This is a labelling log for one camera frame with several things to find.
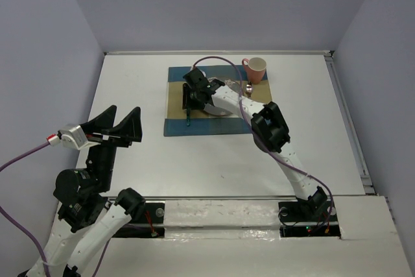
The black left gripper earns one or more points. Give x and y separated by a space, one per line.
131 127

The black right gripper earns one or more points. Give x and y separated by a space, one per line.
187 100

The fork with teal handle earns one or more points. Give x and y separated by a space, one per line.
188 115

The blue and tan cloth placemat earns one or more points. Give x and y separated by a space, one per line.
201 122

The grey reindeer plate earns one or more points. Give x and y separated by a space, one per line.
215 111

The spoon with teal handle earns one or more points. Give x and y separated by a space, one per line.
249 89

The pink mug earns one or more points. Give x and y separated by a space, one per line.
255 69

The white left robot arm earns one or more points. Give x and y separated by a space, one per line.
82 229

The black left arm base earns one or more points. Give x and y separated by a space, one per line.
147 226

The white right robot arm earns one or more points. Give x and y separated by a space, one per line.
271 135

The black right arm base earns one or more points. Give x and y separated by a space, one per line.
296 223

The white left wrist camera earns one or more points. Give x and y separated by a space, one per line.
72 137

